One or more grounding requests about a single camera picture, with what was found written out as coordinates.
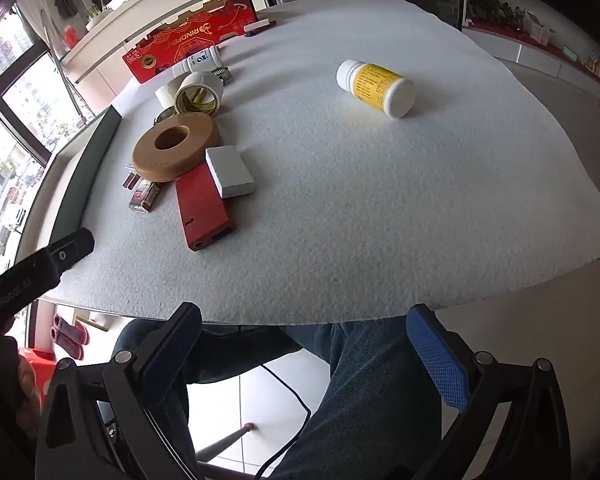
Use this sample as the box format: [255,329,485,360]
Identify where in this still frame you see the dark red patterned packet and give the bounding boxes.
[129,179,161,214]

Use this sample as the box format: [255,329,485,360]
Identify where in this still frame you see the red rectangular case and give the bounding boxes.
[175,162,234,252]

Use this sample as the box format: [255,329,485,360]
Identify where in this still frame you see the tan wooden ring disc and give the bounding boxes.
[132,113,221,183]

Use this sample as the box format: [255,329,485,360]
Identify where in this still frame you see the grey rectangular block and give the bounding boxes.
[206,145,256,200]

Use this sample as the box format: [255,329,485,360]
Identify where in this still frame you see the white tape roll blue-red core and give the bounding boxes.
[155,80,180,110]

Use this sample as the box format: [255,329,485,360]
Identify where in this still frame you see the yellow label white pill bottle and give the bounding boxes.
[336,60,416,119]

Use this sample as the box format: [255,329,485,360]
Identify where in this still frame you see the white tape roll yellow core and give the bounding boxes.
[174,72,224,116]

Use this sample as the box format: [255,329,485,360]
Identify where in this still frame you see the blue label white pill bottle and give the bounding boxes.
[172,46,224,78]

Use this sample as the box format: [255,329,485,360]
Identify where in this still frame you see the person left hand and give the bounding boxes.
[0,351,41,441]

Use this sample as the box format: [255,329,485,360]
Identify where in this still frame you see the pink slippers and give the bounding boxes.
[50,314,90,361]

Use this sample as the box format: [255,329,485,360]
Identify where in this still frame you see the red plastic stool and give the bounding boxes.
[18,348,57,410]

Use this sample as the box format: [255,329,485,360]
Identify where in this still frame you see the person leg in jeans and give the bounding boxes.
[110,316,444,480]

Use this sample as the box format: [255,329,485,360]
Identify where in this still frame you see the dark green tray box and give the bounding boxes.
[16,106,121,261]

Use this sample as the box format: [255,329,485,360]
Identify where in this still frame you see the red cardboard fruit box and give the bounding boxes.
[122,0,258,84]

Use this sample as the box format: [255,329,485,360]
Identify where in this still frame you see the small white eraser block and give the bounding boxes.
[244,18,271,36]

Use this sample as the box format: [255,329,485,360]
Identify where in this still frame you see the small dark red object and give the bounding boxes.
[244,18,276,37]

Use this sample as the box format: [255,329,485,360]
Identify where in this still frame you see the black cable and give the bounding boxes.
[229,324,313,480]

